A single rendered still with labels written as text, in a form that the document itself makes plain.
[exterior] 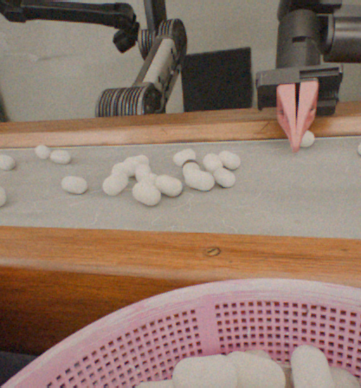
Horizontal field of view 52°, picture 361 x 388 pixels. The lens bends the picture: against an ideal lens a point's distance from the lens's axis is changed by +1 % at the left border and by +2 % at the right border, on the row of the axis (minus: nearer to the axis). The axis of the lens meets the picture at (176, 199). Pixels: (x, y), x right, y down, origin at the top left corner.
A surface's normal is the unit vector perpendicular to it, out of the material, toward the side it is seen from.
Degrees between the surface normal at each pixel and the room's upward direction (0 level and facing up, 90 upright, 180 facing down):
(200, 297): 75
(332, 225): 0
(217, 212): 0
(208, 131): 45
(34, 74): 90
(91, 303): 90
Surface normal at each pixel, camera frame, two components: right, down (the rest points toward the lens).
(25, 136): -0.26, -0.33
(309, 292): -0.32, 0.18
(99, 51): -0.18, 0.43
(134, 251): -0.11, -0.90
